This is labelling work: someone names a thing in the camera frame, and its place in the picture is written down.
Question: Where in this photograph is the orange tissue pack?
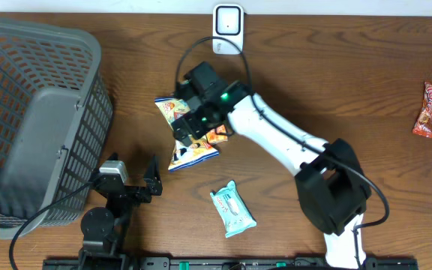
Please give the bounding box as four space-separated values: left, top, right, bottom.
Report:
205 125 228 145

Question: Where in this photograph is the yellow snack chip bag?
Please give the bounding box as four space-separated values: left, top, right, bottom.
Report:
154 97 219 172

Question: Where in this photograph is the white wet wipes pack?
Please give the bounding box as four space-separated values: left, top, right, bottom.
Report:
210 180 257 238

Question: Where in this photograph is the grey plastic shopping basket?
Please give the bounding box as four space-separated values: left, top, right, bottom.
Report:
0 18 113 239

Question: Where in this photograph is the orange Top chocolate bar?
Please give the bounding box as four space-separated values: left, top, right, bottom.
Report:
412 82 432 138

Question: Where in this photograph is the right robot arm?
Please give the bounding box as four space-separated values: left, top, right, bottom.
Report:
172 79 371 269

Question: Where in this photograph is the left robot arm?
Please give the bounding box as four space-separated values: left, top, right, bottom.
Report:
77 153 163 270

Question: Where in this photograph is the white barcode scanner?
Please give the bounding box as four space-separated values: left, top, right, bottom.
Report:
212 4 245 55

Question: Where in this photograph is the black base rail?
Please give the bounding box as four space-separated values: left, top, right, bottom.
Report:
42 256 419 270

